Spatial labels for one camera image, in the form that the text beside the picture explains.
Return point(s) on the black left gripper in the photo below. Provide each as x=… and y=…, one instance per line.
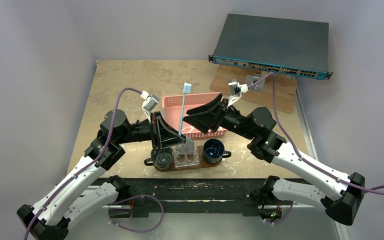
x=161, y=135

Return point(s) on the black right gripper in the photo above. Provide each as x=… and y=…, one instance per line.
x=221, y=115

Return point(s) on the dark green mug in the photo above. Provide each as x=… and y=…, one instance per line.
x=162, y=159

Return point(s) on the pink plastic basket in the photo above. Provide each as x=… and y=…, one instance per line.
x=171, y=108

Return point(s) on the blue toothbrush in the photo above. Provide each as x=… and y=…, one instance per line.
x=187, y=87

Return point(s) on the oval wooden tray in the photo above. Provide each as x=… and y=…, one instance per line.
x=202, y=164

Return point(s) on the dark blue mug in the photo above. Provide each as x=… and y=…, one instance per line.
x=214, y=151

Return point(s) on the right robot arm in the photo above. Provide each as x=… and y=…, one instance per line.
x=340, y=194

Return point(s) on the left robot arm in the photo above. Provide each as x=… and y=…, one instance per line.
x=52, y=217

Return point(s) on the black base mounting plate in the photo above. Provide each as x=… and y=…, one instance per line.
x=242, y=196

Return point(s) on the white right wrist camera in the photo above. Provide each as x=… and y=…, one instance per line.
x=236, y=91

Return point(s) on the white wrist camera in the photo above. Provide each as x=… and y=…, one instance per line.
x=236, y=91
x=149, y=103

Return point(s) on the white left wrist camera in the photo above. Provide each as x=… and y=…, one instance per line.
x=149, y=103

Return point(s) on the metal stand bracket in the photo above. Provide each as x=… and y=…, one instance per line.
x=256, y=82

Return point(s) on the blue network switch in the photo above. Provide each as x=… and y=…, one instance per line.
x=284, y=46

